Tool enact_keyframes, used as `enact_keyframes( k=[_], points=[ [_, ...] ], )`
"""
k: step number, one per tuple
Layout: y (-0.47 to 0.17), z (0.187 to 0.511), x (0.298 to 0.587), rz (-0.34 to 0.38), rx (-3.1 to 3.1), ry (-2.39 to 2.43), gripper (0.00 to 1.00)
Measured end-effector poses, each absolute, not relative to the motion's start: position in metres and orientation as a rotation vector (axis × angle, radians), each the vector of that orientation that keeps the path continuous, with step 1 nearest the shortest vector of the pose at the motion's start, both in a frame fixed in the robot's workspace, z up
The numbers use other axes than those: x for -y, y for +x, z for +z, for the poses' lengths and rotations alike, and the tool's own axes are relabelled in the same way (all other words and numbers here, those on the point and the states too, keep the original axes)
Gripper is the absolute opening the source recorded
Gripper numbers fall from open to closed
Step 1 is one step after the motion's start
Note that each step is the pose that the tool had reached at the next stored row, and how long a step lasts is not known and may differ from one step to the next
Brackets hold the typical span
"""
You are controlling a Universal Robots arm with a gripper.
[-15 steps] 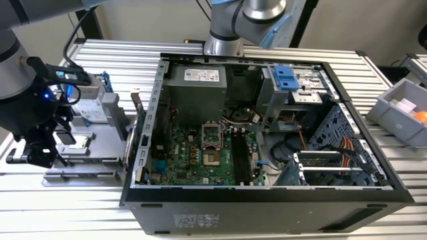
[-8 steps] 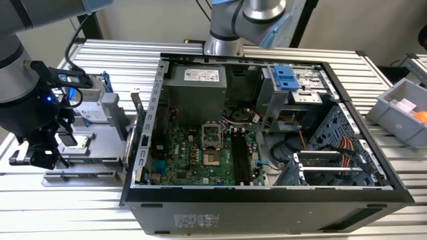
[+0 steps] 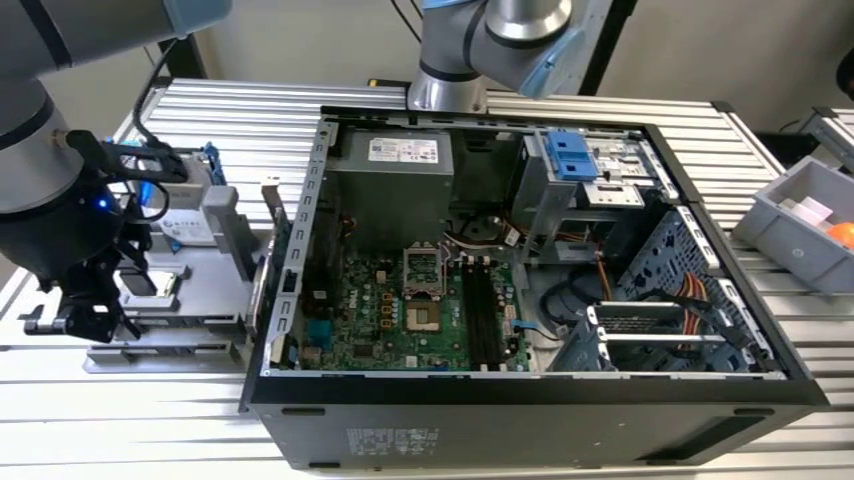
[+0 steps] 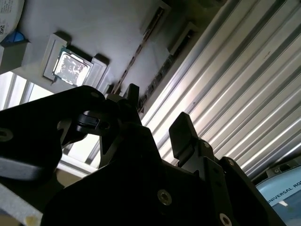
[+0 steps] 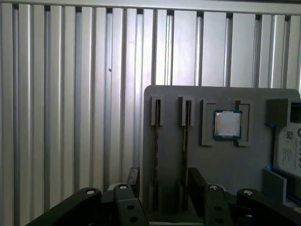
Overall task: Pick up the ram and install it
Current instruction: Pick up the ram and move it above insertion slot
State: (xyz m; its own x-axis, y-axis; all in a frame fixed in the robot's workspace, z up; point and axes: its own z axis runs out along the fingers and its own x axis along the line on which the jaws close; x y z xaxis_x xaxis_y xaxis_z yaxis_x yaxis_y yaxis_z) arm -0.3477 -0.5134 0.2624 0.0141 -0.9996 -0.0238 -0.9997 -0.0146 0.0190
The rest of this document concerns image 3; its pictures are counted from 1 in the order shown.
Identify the blue plastic drive latch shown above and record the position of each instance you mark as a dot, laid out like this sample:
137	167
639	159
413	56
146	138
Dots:
568	155

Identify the yellow black plug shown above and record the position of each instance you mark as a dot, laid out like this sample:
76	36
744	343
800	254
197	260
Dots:
388	83

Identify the black RAM slot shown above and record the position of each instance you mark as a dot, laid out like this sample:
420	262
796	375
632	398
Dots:
489	315
480	315
472	315
497	315

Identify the grey power supply unit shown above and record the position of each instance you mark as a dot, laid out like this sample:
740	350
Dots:
394	200

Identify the black metal post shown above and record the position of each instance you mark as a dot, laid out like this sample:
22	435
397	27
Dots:
617	50
190	60

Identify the grey plastic bin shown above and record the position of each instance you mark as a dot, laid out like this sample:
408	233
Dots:
788	250

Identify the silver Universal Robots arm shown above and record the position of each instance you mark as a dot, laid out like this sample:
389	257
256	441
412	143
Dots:
28	150

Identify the hard disk in blue carrier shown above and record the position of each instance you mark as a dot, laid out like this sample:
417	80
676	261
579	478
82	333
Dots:
190	230

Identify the black graphics card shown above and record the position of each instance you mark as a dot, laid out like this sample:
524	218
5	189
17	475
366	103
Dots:
280	220

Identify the small white box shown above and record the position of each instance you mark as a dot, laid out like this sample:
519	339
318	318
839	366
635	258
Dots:
808	209

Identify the black case fan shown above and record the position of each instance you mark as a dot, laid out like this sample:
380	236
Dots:
329	250

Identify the metal disk bay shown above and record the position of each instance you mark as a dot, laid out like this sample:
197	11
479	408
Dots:
641	320

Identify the silver CPU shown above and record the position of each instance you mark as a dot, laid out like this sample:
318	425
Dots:
164	285

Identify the grey metal drive cage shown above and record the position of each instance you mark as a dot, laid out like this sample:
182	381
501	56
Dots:
548	210

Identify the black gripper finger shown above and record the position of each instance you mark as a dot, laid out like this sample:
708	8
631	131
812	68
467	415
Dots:
88	320
130	255

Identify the green motherboard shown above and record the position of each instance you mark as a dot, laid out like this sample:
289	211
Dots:
364	320

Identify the black open PC case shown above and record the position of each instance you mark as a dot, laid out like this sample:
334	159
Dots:
468	435

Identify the CPU socket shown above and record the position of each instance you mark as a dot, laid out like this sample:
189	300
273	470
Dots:
424	316

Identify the grey parts rack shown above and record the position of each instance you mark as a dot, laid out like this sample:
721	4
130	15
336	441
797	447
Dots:
201	280

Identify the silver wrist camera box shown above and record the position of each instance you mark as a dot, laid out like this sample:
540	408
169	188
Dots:
184	197

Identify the thin locking lever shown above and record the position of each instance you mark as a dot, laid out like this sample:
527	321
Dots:
445	275

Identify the orange ball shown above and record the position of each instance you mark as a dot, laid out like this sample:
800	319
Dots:
841	234

